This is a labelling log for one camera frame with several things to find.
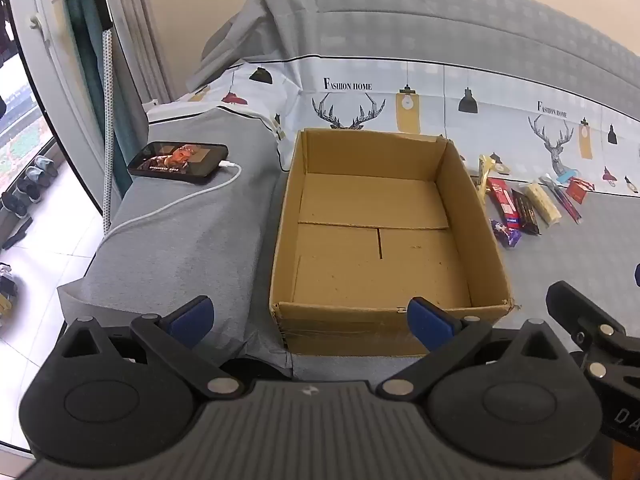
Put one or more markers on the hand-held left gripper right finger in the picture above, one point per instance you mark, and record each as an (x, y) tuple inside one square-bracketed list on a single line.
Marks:
[(430, 322)]

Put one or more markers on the teal curtain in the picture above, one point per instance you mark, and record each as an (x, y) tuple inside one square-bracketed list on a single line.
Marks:
[(85, 70)]

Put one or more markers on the red square packet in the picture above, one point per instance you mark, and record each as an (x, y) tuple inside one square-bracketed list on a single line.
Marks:
[(577, 191)]

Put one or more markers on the grey checkered quilt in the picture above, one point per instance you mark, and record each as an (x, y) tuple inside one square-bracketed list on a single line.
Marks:
[(400, 20)]

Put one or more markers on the black smartphone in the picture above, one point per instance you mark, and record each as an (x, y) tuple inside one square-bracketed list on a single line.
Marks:
[(175, 160)]

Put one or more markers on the white window frame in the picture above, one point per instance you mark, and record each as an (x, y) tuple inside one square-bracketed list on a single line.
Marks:
[(50, 60)]

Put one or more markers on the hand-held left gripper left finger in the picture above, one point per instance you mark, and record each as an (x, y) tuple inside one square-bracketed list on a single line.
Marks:
[(192, 317)]

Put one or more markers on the grey shoe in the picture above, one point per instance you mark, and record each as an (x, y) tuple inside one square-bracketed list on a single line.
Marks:
[(30, 184), (44, 166)]

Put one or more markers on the large red snack packet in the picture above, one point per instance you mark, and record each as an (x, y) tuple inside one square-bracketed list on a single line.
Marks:
[(502, 200)]

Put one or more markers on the dark shoe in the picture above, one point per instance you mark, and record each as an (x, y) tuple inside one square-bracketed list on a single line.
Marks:
[(14, 205)]

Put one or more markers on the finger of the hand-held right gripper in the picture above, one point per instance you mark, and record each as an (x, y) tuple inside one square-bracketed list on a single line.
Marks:
[(580, 310)]

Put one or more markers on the black slipper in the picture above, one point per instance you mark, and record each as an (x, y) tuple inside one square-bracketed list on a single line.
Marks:
[(16, 234)]

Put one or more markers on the purple twisted candy packet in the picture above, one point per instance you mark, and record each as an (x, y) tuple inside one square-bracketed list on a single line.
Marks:
[(506, 234)]

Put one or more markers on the yellow snack packet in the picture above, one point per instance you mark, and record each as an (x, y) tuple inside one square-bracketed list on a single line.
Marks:
[(484, 172)]

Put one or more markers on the dark brown chocolate bar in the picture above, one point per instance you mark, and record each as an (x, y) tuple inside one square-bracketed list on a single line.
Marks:
[(526, 212)]

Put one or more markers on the brown cardboard box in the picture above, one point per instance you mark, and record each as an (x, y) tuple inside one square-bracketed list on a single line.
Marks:
[(375, 260)]

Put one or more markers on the yellow and black item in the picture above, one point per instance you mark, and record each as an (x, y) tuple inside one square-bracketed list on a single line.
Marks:
[(6, 292)]

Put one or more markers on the striped pole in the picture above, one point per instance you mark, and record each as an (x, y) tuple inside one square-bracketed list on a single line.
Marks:
[(106, 110)]

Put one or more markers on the red stick packet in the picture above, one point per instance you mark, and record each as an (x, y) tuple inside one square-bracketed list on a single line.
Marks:
[(567, 205)]

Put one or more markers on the beige curtain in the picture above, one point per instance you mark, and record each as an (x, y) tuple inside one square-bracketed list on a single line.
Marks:
[(145, 35)]

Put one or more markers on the grey pillow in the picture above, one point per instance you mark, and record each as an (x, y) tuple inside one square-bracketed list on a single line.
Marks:
[(190, 250)]

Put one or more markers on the beige wafer bar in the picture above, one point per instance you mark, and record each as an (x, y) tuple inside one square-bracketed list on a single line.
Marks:
[(545, 205)]

